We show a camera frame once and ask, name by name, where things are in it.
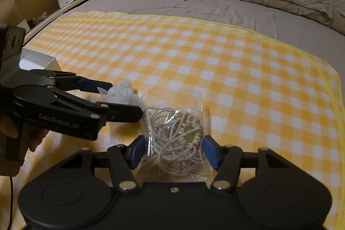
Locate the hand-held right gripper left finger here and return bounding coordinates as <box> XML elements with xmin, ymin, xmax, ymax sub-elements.
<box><xmin>58</xmin><ymin>135</ymin><xmax>147</xmax><ymax>191</ymax></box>

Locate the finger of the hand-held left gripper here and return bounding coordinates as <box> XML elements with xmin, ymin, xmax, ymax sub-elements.
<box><xmin>53</xmin><ymin>88</ymin><xmax>144</xmax><ymax>123</ymax></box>
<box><xmin>30</xmin><ymin>70</ymin><xmax>114</xmax><ymax>94</ymax></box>

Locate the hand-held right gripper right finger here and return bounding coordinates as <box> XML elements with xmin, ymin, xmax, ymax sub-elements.
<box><xmin>202</xmin><ymin>135</ymin><xmax>294</xmax><ymax>193</ymax></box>

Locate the white round object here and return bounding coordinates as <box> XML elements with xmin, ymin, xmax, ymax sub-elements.
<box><xmin>98</xmin><ymin>79</ymin><xmax>147</xmax><ymax>123</ymax></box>

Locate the bag of beige cord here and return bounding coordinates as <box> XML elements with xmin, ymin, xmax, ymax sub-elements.
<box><xmin>133</xmin><ymin>90</ymin><xmax>213</xmax><ymax>183</ymax></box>

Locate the person's left hand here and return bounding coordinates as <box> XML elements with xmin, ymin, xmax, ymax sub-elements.
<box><xmin>0</xmin><ymin>115</ymin><xmax>50</xmax><ymax>153</ymax></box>

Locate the open white cardboard box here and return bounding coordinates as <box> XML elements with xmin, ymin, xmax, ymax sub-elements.
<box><xmin>19</xmin><ymin>47</ymin><xmax>62</xmax><ymax>72</ymax></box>

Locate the yellow checked mat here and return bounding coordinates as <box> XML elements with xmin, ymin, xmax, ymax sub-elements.
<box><xmin>0</xmin><ymin>10</ymin><xmax>341</xmax><ymax>230</ymax></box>

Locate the bed with grey sheet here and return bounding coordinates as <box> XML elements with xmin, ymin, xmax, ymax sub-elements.
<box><xmin>23</xmin><ymin>0</ymin><xmax>345</xmax><ymax>139</ymax></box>

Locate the beige rope bundle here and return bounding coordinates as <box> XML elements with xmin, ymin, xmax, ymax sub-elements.
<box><xmin>32</xmin><ymin>11</ymin><xmax>48</xmax><ymax>26</ymax></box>

